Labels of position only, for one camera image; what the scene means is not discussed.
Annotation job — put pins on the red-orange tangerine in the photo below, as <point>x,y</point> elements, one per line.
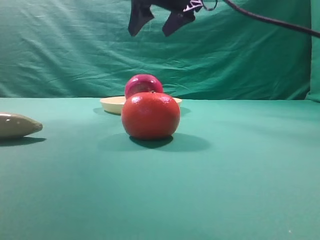
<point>148,128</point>

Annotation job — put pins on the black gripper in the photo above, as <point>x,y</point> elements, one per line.
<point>141,14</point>

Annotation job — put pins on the green backdrop cloth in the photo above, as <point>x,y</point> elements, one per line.
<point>82,48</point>

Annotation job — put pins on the beige banana tip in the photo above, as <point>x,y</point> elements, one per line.
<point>14,125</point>

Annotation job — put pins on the dark red apple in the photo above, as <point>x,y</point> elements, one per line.
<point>142,83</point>

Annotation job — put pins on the pale yellow plate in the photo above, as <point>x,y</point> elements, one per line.
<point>112,104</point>

